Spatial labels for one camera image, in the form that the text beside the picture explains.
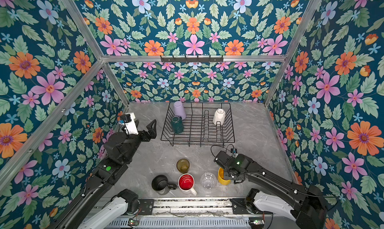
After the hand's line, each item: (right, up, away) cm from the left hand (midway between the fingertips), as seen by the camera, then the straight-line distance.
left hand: (148, 117), depth 66 cm
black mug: (+1, -36, +15) cm, 39 cm away
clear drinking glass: (+28, -36, +16) cm, 48 cm away
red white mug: (+15, -36, +14) cm, 41 cm away
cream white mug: (+36, 0, +32) cm, 48 cm away
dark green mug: (+8, -5, +29) cm, 31 cm away
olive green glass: (+13, -28, +20) cm, 37 cm away
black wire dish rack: (+21, -4, +40) cm, 45 cm away
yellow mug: (+34, -30, +9) cm, 46 cm away
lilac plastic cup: (+8, +5, +35) cm, 36 cm away
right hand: (+38, -30, +12) cm, 50 cm away
